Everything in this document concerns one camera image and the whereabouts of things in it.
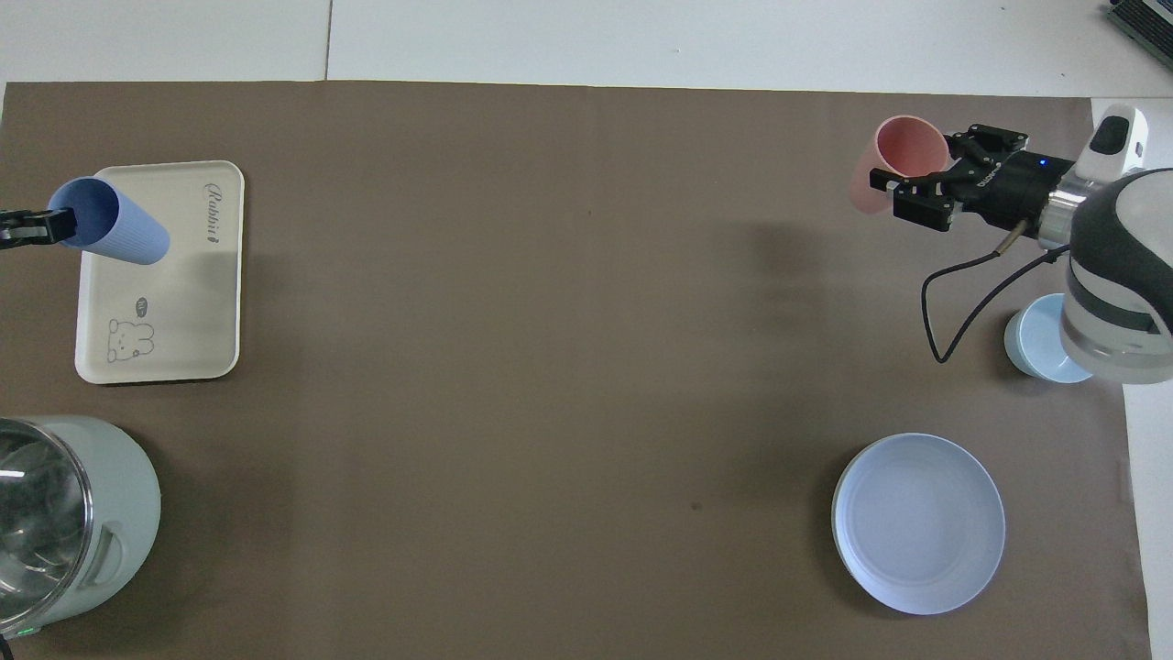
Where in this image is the pale green electric pot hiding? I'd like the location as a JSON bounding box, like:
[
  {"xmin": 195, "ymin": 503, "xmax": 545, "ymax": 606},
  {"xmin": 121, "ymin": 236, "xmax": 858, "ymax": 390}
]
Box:
[{"xmin": 0, "ymin": 414, "xmax": 163, "ymax": 639}]

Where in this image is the blue round plate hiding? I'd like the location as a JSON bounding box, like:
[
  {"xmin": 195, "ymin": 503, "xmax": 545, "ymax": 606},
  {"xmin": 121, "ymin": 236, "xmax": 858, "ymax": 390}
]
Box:
[{"xmin": 831, "ymin": 433, "xmax": 1007, "ymax": 616}]

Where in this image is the brown table mat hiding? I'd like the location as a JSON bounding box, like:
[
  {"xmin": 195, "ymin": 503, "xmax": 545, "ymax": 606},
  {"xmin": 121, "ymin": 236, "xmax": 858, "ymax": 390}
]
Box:
[{"xmin": 0, "ymin": 81, "xmax": 1152, "ymax": 660}]

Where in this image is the dark grey ribbed device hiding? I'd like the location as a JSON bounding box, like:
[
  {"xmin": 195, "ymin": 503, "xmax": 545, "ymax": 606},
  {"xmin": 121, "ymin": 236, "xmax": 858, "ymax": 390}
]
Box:
[{"xmin": 1104, "ymin": 0, "xmax": 1173, "ymax": 61}]

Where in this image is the cream tray with bear print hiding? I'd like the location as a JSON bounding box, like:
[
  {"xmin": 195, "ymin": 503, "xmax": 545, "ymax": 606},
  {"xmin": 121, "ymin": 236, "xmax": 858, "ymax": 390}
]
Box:
[{"xmin": 75, "ymin": 160, "xmax": 246, "ymax": 385}]

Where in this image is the pink cup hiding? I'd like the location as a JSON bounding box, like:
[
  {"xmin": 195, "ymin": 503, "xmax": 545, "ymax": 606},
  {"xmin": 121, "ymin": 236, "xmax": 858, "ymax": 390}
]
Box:
[{"xmin": 849, "ymin": 115, "xmax": 952, "ymax": 217}]

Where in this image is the light blue small cup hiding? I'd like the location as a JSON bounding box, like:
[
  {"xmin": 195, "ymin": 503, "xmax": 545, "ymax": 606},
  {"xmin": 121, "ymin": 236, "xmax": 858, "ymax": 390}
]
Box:
[{"xmin": 1003, "ymin": 293, "xmax": 1097, "ymax": 384}]

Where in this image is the blue ribbed cup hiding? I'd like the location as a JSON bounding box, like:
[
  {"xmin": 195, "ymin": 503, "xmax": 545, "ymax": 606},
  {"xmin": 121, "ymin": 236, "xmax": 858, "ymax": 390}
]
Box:
[{"xmin": 48, "ymin": 177, "xmax": 172, "ymax": 267}]

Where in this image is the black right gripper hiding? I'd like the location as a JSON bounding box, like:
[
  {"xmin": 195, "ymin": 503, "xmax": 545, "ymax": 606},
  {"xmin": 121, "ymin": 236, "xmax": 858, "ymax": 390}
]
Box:
[{"xmin": 868, "ymin": 123, "xmax": 1075, "ymax": 243}]

